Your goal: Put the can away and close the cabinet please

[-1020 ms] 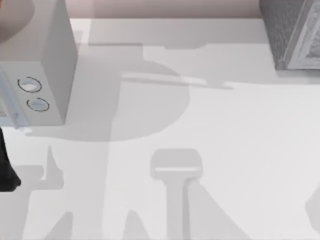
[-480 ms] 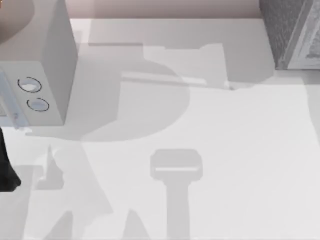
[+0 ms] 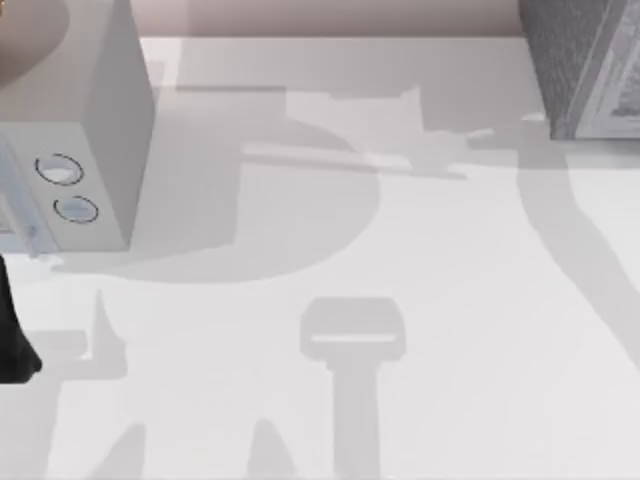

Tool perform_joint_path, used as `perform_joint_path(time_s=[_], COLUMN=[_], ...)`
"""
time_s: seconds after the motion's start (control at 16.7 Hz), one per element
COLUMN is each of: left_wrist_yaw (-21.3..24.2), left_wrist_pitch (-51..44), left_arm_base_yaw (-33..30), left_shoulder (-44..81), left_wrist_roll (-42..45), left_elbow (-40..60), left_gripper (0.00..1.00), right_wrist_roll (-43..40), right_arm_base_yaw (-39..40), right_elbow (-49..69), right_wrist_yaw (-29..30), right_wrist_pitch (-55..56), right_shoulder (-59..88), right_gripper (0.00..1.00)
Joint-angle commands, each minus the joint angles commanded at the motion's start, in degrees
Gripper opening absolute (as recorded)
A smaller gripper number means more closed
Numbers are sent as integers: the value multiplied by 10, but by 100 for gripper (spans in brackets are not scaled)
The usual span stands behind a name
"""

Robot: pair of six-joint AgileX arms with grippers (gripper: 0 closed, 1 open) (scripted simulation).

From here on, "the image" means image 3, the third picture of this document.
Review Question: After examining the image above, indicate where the pale microwave oven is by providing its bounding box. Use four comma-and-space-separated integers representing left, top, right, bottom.
0, 0, 156, 257

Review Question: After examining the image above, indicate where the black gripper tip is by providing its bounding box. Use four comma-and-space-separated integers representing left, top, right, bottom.
0, 253, 43, 385

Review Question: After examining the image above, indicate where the round microwave knob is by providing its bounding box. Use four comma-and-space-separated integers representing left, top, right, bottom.
52, 195, 100, 225
34, 153, 85, 187

